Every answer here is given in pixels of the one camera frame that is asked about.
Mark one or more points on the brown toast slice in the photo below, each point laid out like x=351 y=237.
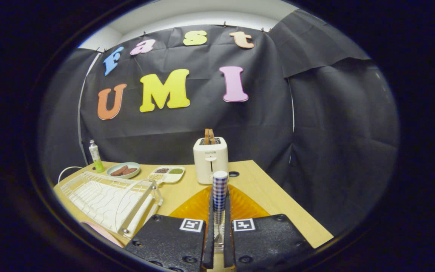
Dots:
x=206 y=136
x=212 y=136

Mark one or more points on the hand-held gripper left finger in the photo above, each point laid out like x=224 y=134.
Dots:
x=210 y=245

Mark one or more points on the white toaster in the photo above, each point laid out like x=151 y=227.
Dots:
x=210 y=162

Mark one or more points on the pink plate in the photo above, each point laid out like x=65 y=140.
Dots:
x=102 y=232

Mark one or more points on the white drip tray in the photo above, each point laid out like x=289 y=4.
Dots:
x=100 y=200

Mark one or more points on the green liquid bottle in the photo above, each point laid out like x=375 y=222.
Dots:
x=96 y=158

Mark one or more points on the black backdrop cloth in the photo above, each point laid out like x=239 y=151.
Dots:
x=202 y=121

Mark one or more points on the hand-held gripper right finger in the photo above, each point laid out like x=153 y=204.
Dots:
x=228 y=245

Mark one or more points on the brown food piece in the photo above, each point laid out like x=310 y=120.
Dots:
x=130 y=170
x=119 y=171

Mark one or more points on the white divided seed tray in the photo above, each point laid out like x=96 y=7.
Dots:
x=172 y=178

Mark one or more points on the light blue plate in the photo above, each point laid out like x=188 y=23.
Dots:
x=125 y=176

